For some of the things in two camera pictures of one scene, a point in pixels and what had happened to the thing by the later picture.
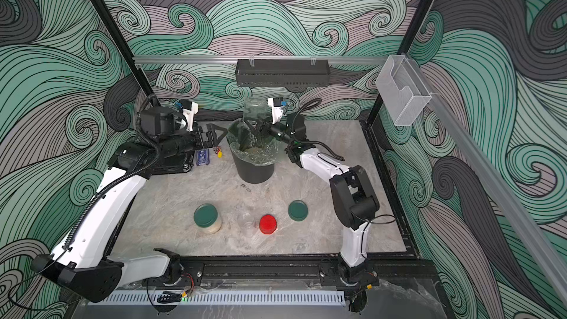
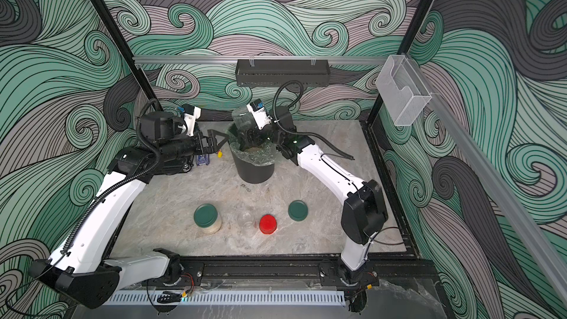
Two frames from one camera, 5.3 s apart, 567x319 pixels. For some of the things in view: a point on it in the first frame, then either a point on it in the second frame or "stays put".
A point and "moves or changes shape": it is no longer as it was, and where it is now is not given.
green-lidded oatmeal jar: x=257 y=108 moves or changes shape
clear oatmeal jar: x=247 y=223 stays put
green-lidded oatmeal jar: x=206 y=217 stays put
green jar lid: x=297 y=210 stays put
